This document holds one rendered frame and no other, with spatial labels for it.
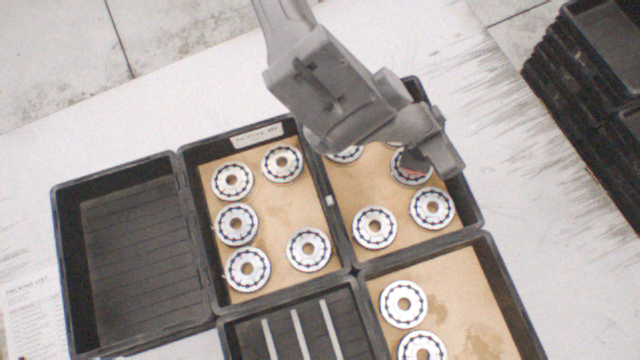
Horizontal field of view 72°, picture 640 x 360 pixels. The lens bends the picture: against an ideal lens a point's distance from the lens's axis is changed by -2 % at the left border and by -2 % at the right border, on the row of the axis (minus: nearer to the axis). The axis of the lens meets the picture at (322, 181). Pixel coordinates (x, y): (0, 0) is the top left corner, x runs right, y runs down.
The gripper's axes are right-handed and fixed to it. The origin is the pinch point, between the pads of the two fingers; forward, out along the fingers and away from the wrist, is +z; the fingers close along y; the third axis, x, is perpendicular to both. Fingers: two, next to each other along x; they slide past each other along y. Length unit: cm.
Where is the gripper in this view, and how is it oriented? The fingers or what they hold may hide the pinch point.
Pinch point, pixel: (413, 163)
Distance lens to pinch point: 108.2
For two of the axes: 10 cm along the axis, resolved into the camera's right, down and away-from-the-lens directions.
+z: 0.1, 3.2, 9.5
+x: -9.4, -3.1, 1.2
